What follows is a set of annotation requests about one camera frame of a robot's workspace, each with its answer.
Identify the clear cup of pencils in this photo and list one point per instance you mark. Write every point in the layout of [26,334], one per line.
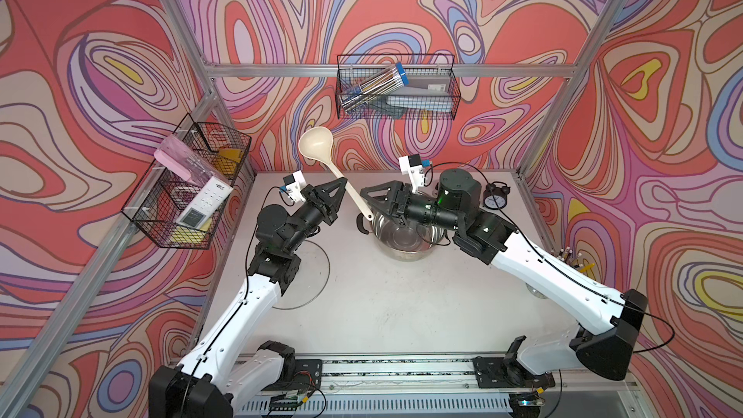
[575,260]

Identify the black alarm clock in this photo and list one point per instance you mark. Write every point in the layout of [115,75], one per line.
[496,195]

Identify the white remote device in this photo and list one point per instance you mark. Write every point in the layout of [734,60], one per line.
[207,201]

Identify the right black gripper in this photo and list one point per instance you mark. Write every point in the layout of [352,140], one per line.
[397,201]

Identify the yellow sponge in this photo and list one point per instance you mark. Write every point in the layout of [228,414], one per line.
[228,160]

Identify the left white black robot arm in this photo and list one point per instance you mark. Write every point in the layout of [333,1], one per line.
[207,382]

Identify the beige plastic ladle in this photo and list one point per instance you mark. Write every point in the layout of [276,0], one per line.
[317,144]

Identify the green circuit board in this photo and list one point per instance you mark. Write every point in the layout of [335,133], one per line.
[283,403]

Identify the pink plastic case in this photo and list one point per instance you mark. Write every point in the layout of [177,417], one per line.
[181,160]

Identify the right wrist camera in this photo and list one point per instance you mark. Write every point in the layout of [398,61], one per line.
[414,167]

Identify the grey white box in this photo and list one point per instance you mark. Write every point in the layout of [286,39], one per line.
[427,93]

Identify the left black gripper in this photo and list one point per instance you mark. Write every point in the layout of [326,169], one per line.
[325,209]

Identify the clear tube of pencils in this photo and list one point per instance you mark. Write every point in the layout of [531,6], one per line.
[362,91]

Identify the stainless steel pot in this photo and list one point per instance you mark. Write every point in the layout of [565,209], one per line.
[403,242]

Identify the back black wire basket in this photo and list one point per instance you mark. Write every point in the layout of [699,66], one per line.
[350,65]

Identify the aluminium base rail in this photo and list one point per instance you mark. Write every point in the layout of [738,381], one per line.
[445,386]

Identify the black wire basket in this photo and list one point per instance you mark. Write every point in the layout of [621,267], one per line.
[350,65]
[161,196]

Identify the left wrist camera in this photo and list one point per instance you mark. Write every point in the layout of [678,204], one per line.
[294,185]

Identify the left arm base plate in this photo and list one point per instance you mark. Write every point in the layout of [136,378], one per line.
[302,374]

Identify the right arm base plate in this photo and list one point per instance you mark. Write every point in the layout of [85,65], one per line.
[498,372]

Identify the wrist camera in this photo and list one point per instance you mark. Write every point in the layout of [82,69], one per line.
[414,167]
[294,185]

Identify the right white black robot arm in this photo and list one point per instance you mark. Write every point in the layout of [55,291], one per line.
[608,321]

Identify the left black wire basket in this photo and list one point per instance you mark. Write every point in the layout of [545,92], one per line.
[161,196]

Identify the glass pot lid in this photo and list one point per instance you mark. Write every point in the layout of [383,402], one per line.
[310,281]

